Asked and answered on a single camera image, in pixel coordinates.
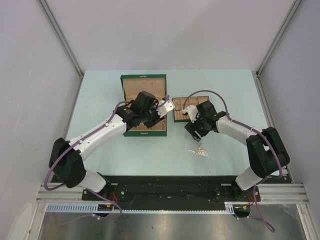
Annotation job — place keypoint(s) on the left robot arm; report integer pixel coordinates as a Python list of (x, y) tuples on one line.
[(68, 156)]

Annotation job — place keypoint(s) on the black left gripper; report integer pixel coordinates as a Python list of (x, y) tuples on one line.
[(154, 107)]

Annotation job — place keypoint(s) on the slotted cable duct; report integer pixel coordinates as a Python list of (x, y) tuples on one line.
[(104, 208)]

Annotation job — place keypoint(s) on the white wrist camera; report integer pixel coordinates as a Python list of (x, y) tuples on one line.
[(192, 112), (165, 107)]

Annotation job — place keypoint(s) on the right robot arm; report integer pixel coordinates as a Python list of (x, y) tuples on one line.
[(265, 148)]

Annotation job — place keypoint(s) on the aluminium frame post right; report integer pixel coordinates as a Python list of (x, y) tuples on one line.
[(294, 8)]

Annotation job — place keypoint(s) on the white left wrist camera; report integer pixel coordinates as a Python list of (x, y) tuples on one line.
[(165, 107)]

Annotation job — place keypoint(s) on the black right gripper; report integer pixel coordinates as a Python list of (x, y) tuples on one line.
[(192, 127)]

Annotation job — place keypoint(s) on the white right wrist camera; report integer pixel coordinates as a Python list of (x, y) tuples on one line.
[(192, 112)]

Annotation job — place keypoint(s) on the green jewelry box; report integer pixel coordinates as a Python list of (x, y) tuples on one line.
[(156, 84)]

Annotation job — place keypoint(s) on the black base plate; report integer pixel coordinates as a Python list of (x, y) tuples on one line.
[(171, 190)]

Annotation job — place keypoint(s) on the aluminium frame post left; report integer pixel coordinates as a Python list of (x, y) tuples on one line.
[(55, 26)]

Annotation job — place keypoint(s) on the aluminium frame post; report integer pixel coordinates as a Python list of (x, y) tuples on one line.
[(55, 26), (294, 8)]

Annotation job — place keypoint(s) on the aluminium front rail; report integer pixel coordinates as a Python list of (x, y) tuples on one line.
[(60, 195)]

